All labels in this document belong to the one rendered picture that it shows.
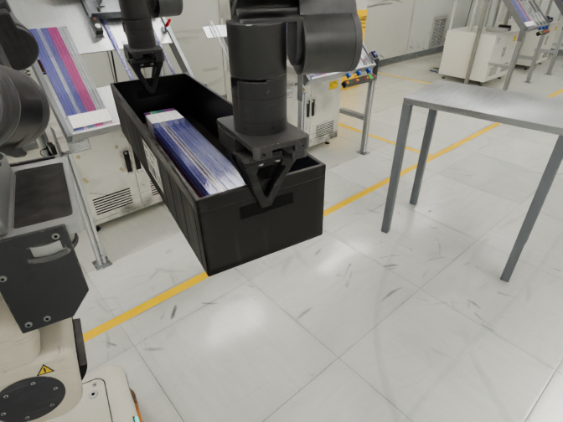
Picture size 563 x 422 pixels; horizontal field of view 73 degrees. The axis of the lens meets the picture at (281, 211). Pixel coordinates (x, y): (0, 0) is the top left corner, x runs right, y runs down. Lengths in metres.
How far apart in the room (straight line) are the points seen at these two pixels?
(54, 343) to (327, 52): 0.63
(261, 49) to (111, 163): 2.03
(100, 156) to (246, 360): 1.35
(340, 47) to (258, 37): 0.08
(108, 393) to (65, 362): 0.58
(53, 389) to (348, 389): 1.08
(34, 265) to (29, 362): 0.20
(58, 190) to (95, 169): 1.65
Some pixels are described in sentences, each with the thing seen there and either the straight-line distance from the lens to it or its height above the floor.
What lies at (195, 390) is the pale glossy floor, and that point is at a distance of 1.61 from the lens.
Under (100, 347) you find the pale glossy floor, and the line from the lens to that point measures 1.85.
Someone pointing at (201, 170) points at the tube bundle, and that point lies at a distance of 0.64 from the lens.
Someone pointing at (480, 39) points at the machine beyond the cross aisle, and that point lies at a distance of 5.86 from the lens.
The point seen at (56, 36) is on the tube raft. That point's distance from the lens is 2.16.
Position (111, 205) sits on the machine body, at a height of 0.16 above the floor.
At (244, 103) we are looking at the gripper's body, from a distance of 0.39.
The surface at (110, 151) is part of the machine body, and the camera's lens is 2.34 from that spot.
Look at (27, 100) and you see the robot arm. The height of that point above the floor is 1.24.
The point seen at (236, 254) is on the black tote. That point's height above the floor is 1.03.
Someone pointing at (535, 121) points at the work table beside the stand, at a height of 0.80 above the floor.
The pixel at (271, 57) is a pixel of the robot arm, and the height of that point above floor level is 1.27.
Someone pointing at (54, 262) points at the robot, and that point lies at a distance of 0.62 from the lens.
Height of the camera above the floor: 1.34
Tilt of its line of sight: 33 degrees down
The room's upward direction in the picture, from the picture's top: straight up
